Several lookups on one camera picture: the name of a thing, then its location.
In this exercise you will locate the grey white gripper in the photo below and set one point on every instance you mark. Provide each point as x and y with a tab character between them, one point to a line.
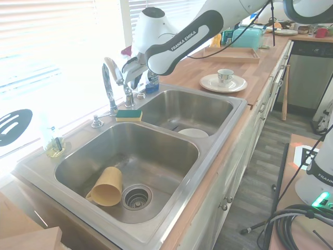
131	66

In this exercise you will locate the white Franka Panda arm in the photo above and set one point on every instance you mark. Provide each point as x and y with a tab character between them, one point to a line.
182	44

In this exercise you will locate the chrome gooseneck faucet spout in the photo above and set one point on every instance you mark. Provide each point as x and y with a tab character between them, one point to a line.
107	86

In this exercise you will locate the blue dish soap bottle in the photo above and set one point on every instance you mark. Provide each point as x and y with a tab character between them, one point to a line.
152	84

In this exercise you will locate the red cloth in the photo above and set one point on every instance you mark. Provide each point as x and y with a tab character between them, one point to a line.
127	50

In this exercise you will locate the yellow green sponge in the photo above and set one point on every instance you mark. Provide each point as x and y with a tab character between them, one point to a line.
129	115

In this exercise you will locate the chrome soap dispenser pump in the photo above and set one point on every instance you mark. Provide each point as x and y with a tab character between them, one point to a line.
97	122

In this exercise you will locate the stainless steel double sink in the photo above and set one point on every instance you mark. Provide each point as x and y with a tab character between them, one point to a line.
156	156

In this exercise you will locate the white window blinds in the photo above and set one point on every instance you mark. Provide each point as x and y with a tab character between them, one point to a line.
57	47

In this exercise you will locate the white ceramic bowl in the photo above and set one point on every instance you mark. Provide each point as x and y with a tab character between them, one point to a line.
193	133

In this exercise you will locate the yellow orange bottle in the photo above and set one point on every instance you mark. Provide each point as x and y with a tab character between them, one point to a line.
216	42

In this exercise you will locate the patterned white teacup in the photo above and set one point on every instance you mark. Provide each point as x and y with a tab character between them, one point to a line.
225	76

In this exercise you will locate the clear glass bottle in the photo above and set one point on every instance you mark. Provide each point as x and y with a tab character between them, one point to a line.
53	140

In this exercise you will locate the cream dinner plate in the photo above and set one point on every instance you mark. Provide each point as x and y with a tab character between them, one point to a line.
234	84

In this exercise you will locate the wooden serving tray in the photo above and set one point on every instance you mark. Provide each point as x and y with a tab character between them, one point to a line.
234	56

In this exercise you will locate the green box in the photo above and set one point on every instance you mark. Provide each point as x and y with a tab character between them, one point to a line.
227	36

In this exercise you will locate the yellow plastic cup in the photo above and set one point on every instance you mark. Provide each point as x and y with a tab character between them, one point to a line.
106	187

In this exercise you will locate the perforated metal drain strainer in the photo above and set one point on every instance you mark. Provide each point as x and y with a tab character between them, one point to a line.
136	199

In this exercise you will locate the teal toaster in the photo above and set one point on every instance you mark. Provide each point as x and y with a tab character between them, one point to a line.
247	37

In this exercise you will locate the black slotted spatula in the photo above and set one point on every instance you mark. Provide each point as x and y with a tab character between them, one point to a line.
14	125

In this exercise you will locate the white base cabinets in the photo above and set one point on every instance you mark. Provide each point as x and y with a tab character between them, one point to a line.
234	169

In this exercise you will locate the stacked cream plates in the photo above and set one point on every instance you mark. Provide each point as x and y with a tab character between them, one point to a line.
284	32

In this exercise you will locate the stainless steel dishwasher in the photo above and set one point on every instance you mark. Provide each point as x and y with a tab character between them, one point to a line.
304	78

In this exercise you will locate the black tripod stand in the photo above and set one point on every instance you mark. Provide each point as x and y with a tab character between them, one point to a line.
279	177

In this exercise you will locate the light wooden box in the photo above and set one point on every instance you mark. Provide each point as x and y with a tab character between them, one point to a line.
26	229

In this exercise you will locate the black white fiducial marker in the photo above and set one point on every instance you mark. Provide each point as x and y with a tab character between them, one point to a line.
301	156

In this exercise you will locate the wooden robot mounting board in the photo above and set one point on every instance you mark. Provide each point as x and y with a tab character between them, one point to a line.
288	187

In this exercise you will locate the red cup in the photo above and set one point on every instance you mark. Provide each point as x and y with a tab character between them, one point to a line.
321	33

